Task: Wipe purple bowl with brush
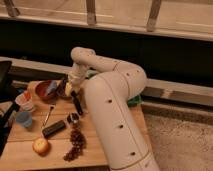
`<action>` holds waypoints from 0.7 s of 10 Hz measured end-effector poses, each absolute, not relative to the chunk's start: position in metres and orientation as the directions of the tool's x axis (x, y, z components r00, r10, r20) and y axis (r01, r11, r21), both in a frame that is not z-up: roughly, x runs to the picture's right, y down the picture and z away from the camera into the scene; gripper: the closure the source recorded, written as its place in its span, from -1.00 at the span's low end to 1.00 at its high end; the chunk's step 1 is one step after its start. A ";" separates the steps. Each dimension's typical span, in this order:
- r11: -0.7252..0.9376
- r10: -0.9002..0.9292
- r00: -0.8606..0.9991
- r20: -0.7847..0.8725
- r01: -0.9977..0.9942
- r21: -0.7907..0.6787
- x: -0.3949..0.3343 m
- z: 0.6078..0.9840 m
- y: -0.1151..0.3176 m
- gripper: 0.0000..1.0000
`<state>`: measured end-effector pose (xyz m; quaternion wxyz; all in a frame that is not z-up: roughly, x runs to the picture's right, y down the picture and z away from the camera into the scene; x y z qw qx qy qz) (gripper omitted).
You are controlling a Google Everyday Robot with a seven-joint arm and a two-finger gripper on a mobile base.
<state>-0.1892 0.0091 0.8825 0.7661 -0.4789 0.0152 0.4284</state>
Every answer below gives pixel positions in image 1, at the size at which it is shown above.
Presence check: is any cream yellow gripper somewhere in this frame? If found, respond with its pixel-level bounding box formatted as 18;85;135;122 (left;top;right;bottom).
65;76;83;116

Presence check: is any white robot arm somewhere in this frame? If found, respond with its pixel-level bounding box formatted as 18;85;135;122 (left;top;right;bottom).
68;47;160;171

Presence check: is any red brown bowl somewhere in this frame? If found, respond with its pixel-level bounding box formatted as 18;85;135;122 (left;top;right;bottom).
35;80;56;101

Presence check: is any small black white object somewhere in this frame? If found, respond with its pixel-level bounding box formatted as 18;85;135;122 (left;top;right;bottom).
67;113;79;124

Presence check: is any metal spoon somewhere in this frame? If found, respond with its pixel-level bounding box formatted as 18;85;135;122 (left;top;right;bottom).
42;105;55;126

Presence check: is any black rectangular block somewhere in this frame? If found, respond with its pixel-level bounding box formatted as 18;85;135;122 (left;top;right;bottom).
42;120;66;138

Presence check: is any dark red grape bunch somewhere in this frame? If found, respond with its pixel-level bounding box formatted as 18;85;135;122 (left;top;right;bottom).
63;128;86;162

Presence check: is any blue plastic cup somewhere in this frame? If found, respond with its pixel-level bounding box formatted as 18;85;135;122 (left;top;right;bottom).
15;111;32;128

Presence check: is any red yellow apple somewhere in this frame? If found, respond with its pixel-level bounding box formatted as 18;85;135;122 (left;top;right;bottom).
32;138;49;155

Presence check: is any green cloth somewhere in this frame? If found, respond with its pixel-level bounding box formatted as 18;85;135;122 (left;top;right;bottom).
127;95;142;107

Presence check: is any black monitor stand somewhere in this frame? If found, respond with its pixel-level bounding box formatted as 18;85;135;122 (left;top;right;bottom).
0;61;19;156

